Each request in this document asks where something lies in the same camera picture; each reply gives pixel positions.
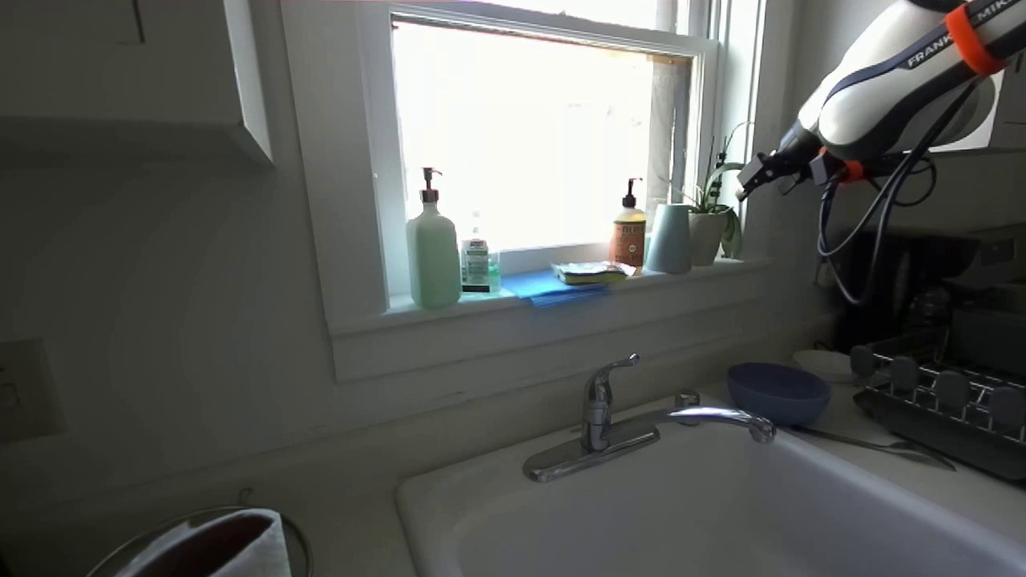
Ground white window frame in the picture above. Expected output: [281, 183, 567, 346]
[281, 0, 798, 383]

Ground blue bowl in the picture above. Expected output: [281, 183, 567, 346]
[724, 358, 833, 430]

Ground green houseplant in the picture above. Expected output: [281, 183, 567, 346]
[683, 124, 767, 258]

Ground white kitchen sink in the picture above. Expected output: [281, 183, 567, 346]
[395, 410, 1026, 577]

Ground amber soap pump bottle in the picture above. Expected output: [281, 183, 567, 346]
[610, 172, 650, 268]

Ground small glass jar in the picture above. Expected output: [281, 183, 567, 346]
[458, 235, 503, 297]

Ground chrome faucet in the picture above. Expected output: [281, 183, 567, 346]
[522, 348, 780, 486]

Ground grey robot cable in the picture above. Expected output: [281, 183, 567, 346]
[815, 75, 988, 306]

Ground white wall cabinet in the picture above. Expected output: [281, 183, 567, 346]
[0, 0, 281, 169]

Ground dark dish rack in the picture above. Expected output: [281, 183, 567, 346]
[846, 335, 1026, 491]

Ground flat soap dish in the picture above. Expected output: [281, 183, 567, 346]
[553, 256, 639, 289]

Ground black countertop appliance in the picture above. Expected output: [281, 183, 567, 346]
[831, 218, 1026, 356]

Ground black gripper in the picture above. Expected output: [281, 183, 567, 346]
[736, 124, 838, 203]

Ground green soap pump bottle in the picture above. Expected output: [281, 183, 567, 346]
[403, 164, 466, 315]

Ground white plant pot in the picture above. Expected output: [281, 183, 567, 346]
[687, 209, 730, 268]

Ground blue cloth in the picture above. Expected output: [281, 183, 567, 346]
[497, 266, 613, 309]

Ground light green cloth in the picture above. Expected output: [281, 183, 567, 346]
[642, 203, 698, 280]

